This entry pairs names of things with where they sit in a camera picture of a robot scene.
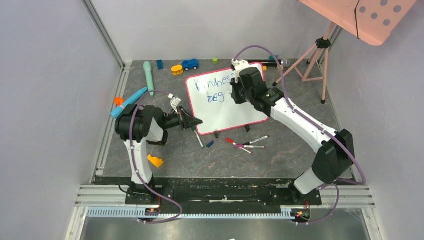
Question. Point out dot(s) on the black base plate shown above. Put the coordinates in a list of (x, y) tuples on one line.
[(221, 195)]

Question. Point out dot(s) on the yellow oval toy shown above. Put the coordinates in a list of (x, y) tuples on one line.
[(177, 69)]

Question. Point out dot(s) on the small orange toy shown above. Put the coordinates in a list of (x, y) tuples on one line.
[(118, 101)]

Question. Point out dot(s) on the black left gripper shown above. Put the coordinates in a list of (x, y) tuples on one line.
[(188, 120)]

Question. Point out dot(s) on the pink perforated panel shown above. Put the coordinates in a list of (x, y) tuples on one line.
[(371, 21)]

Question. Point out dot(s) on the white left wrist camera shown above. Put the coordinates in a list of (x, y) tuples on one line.
[(174, 102)]

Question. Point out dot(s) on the blue toy car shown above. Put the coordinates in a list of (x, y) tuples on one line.
[(190, 64)]

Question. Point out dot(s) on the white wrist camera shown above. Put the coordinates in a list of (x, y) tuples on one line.
[(239, 65), (174, 102)]

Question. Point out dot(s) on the black capped marker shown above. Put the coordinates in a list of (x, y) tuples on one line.
[(256, 140)]

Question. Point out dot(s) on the dark blue block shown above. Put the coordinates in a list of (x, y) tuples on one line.
[(160, 64)]

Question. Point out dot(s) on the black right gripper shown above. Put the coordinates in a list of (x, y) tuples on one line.
[(236, 96)]

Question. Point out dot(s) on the blue marker cap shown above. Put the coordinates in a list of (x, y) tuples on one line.
[(210, 144)]

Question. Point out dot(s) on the orange wedge block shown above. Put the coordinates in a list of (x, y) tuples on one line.
[(156, 161)]

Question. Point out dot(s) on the pink tripod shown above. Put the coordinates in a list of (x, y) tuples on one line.
[(319, 55)]

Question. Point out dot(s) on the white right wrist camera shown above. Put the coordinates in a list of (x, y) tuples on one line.
[(239, 65)]

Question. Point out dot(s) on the pink framed whiteboard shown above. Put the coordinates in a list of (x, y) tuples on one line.
[(210, 99)]

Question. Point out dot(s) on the white toothed cable rail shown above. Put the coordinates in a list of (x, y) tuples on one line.
[(142, 213)]

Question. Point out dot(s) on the purple capped marker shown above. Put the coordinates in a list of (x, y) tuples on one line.
[(252, 146)]

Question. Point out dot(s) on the red capped marker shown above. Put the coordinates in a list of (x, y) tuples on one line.
[(237, 146)]

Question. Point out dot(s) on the large light blue marker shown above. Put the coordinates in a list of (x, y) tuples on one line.
[(131, 100)]

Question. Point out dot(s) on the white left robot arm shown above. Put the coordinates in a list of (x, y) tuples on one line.
[(139, 127)]

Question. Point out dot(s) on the green capped marker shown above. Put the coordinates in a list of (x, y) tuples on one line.
[(198, 137)]

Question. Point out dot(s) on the teal toy microphone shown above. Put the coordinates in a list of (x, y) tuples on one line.
[(147, 67)]

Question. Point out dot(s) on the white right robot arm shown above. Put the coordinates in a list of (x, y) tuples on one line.
[(334, 149)]

